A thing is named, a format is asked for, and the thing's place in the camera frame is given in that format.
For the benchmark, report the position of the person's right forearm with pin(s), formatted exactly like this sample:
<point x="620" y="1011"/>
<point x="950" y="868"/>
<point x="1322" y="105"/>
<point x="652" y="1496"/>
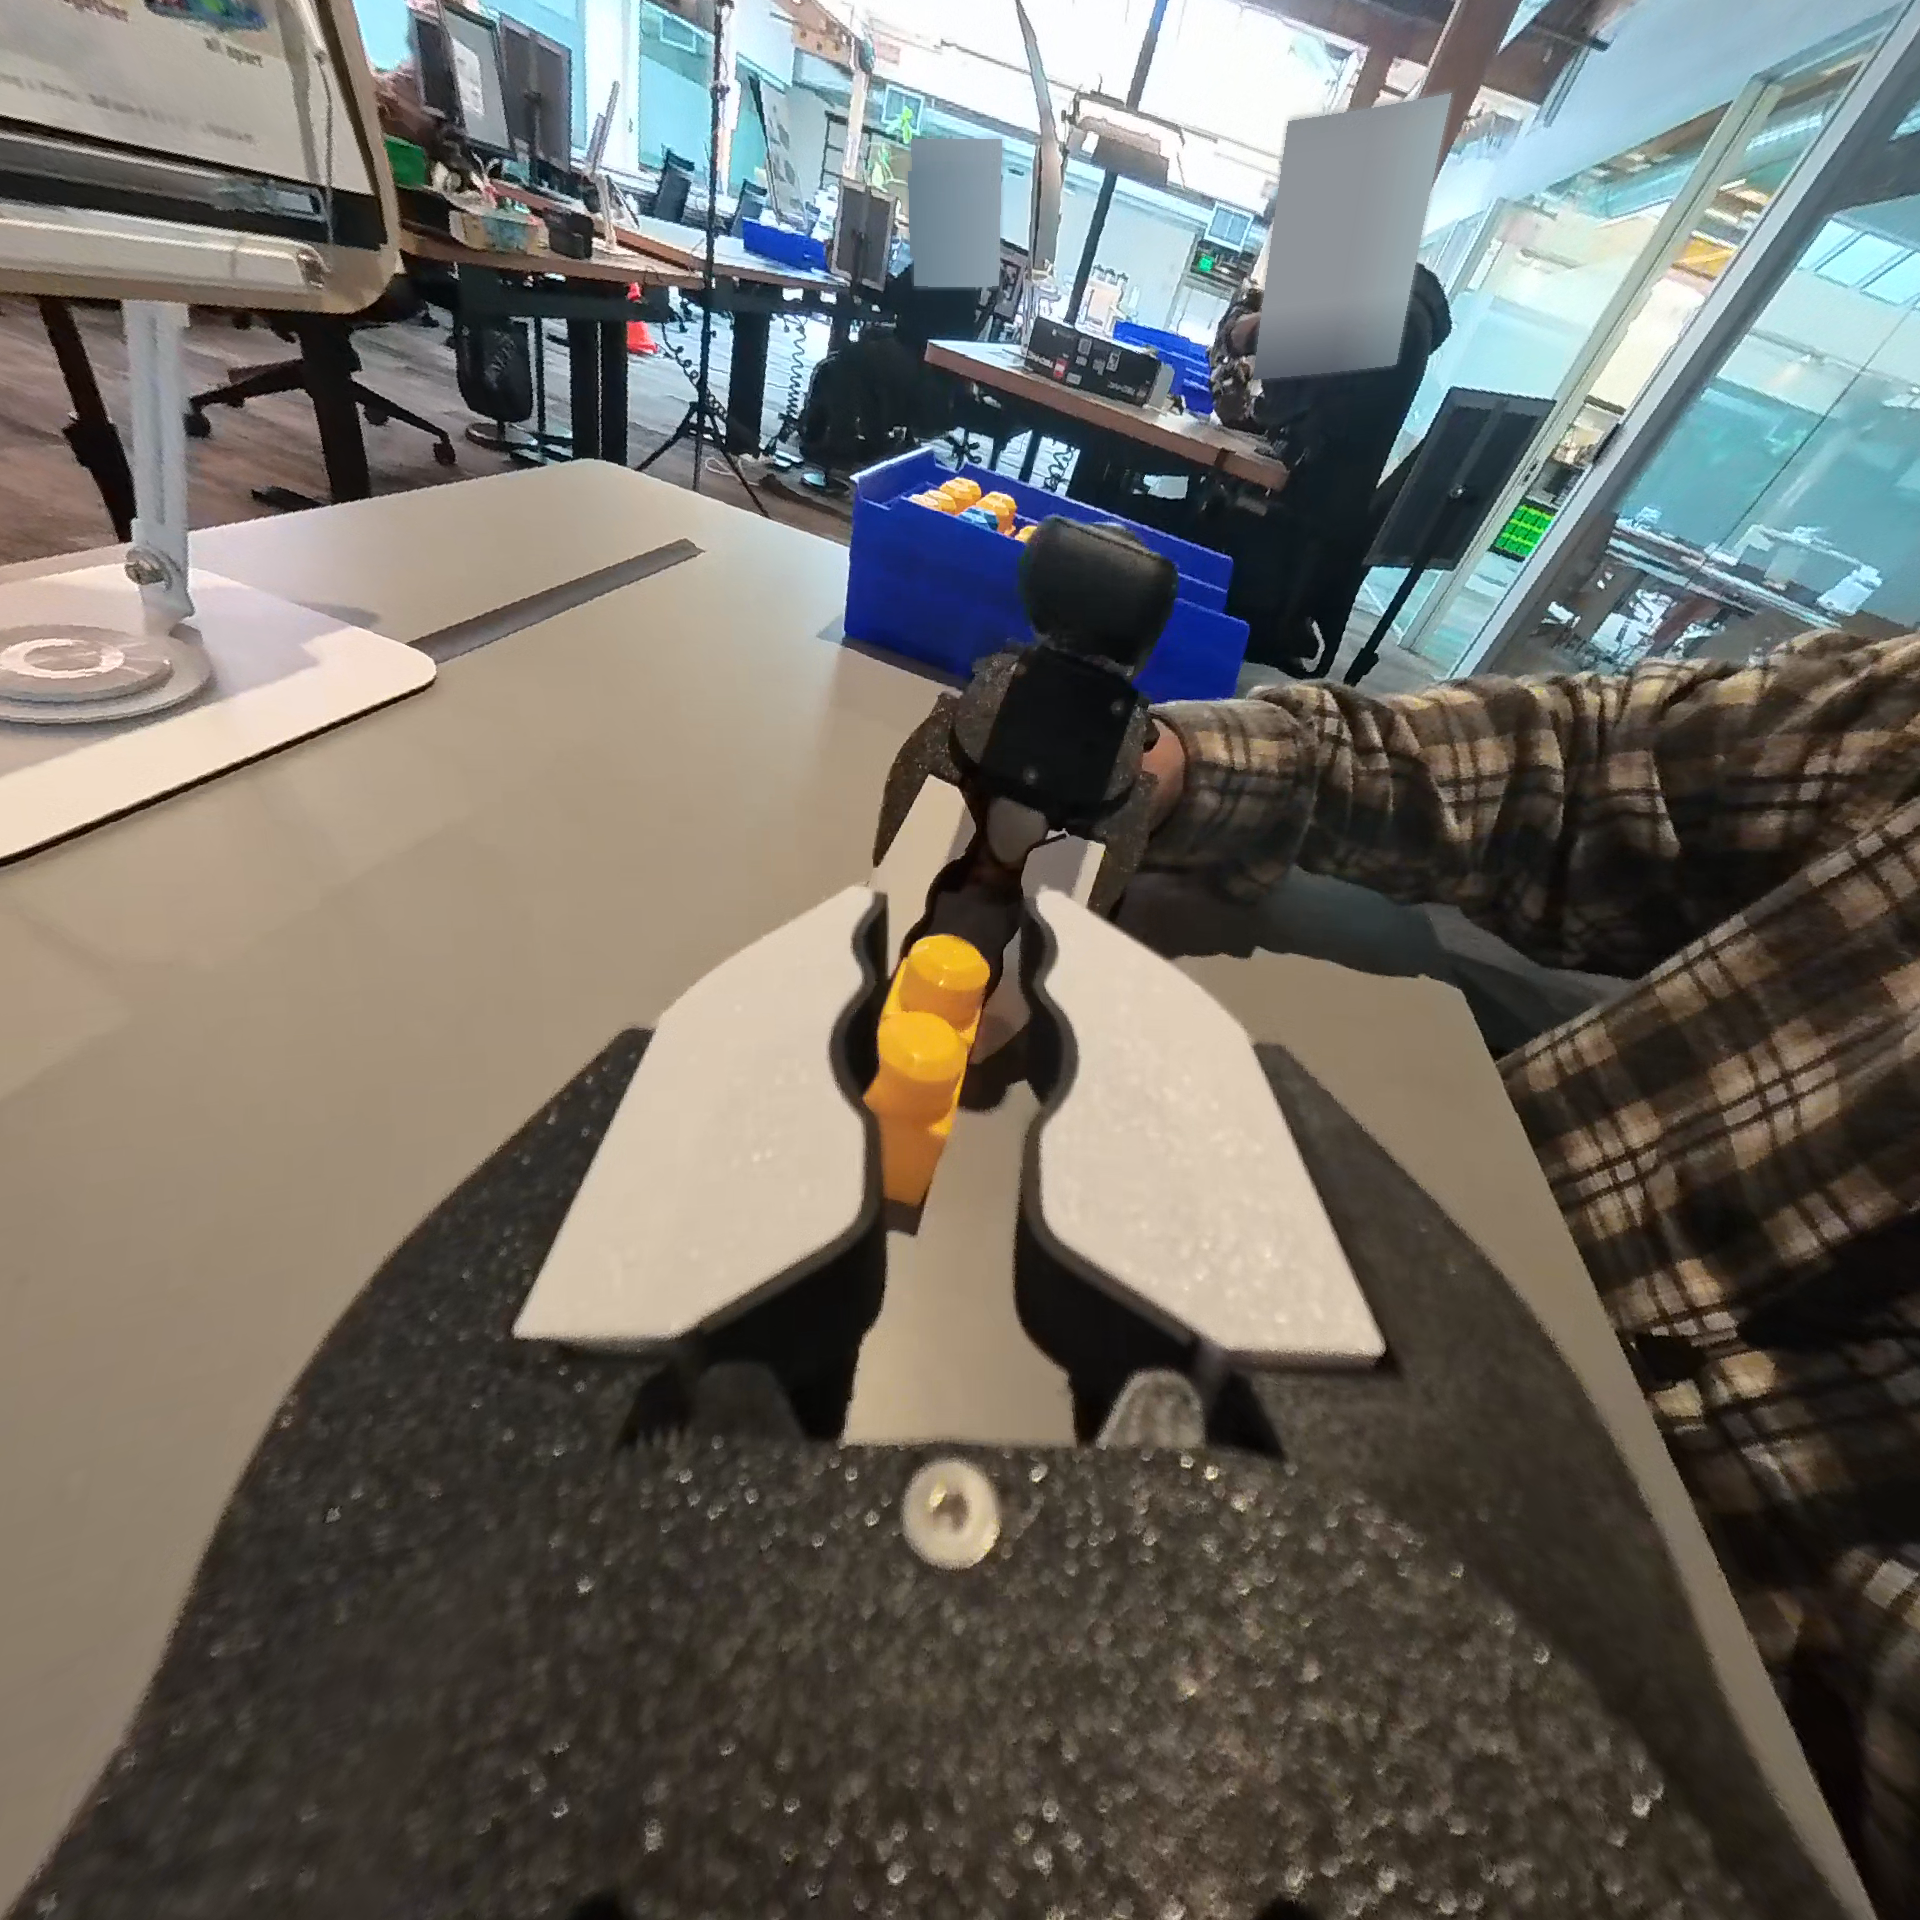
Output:
<point x="1501" y="795"/>

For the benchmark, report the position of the black box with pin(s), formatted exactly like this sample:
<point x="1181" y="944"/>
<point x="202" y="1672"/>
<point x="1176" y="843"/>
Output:
<point x="1097" y="369"/>

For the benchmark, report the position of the picture instruction board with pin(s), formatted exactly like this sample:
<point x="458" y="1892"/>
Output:
<point x="152" y="90"/>

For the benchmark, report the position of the black computer monitor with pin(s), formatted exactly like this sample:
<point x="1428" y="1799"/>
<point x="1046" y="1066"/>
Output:
<point x="541" y="96"/>
<point x="452" y="83"/>

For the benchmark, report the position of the wooden desk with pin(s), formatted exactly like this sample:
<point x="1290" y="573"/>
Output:
<point x="511" y="252"/>
<point x="1140" y="428"/>

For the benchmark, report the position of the black office chair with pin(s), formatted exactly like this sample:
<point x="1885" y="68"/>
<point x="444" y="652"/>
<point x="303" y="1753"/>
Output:
<point x="360" y="334"/>

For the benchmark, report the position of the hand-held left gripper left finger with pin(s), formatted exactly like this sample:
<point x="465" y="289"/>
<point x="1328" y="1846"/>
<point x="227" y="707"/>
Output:
<point x="707" y="1155"/>

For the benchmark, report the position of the black tripod stand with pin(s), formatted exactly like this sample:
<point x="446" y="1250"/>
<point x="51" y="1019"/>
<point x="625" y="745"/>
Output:
<point x="718" y="182"/>

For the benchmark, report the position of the pile of yellow and blue blocks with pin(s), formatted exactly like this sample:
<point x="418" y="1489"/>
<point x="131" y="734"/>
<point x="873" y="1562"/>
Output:
<point x="961" y="500"/>

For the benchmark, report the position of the black mesh bin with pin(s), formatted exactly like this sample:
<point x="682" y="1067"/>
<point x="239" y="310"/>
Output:
<point x="495" y="369"/>

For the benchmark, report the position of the person's plaid shirt torso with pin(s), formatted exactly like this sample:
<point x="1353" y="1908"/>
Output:
<point x="1772" y="1277"/>

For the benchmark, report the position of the green lit display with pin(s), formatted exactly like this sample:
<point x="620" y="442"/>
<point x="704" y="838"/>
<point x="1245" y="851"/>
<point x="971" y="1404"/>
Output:
<point x="1528" y="528"/>

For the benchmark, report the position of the small blue storage bin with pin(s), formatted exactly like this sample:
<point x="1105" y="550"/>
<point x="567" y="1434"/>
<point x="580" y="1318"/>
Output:
<point x="789" y="246"/>
<point x="1194" y="352"/>

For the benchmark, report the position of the yellow two-stud block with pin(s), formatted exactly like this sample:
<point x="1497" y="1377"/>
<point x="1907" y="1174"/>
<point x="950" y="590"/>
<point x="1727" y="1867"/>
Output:
<point x="916" y="1080"/>

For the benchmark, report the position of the blue plastic bin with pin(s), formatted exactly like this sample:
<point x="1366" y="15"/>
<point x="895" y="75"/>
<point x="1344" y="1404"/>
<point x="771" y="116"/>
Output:
<point x="961" y="602"/>

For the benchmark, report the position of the orange traffic cone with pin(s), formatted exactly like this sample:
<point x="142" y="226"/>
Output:
<point x="644" y="334"/>

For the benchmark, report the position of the green plastic crate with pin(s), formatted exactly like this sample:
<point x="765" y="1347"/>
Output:
<point x="410" y="163"/>

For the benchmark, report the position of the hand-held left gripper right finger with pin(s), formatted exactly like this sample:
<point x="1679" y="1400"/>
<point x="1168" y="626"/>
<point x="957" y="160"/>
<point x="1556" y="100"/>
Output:
<point x="1185" y="1170"/>

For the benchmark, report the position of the white stand with base plate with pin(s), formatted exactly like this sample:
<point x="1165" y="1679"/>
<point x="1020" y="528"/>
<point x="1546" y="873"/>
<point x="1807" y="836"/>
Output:
<point x="227" y="721"/>

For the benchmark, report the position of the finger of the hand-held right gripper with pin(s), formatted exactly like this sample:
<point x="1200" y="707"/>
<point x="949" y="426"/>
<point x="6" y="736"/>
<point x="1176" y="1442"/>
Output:
<point x="1072" y="870"/>
<point x="932" y="846"/>

